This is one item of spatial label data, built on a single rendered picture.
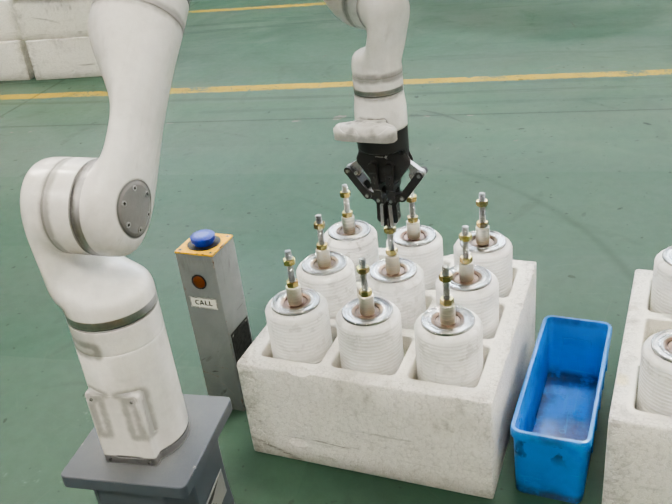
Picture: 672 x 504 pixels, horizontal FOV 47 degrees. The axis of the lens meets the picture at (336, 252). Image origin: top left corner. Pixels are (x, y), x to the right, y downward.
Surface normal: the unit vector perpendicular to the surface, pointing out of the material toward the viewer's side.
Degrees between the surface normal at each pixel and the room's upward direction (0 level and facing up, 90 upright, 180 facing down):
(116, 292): 22
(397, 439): 90
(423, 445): 90
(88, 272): 36
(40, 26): 90
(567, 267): 0
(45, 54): 90
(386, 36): 107
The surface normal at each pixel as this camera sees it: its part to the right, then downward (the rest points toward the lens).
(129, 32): 0.21, -0.22
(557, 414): -0.11, -0.87
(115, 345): 0.19, 0.45
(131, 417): -0.22, 0.49
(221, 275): 0.93, 0.09
